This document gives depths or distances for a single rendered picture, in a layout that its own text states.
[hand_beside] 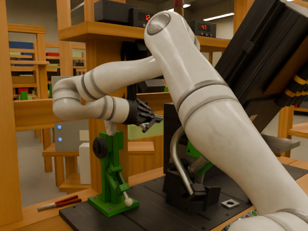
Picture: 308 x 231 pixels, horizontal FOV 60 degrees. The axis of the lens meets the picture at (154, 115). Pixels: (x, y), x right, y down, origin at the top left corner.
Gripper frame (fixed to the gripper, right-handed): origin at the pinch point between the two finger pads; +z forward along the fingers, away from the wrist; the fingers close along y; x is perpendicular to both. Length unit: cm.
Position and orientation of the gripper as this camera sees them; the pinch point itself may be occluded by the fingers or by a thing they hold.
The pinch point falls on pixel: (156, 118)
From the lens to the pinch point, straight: 88.6
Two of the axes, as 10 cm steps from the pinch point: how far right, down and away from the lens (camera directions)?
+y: -3.0, -7.8, 5.5
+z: 7.5, 1.6, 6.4
